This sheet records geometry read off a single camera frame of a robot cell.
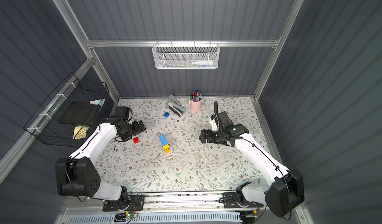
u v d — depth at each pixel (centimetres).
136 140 95
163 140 85
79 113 77
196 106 108
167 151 91
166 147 84
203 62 94
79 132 61
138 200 74
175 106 112
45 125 62
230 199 74
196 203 74
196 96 104
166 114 108
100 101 82
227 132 56
